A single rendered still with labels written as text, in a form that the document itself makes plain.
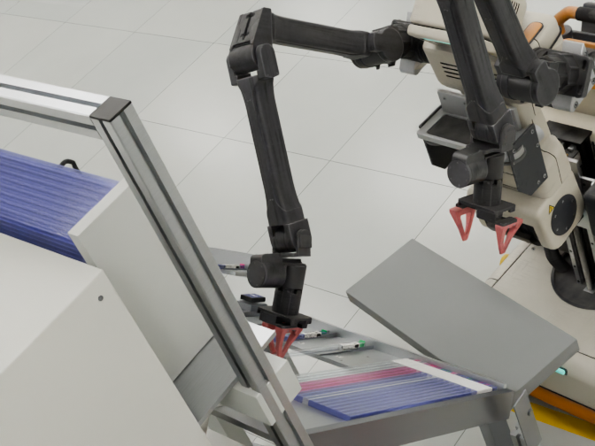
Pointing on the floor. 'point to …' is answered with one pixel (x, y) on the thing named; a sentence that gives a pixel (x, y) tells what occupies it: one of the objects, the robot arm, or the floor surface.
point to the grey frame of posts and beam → (207, 280)
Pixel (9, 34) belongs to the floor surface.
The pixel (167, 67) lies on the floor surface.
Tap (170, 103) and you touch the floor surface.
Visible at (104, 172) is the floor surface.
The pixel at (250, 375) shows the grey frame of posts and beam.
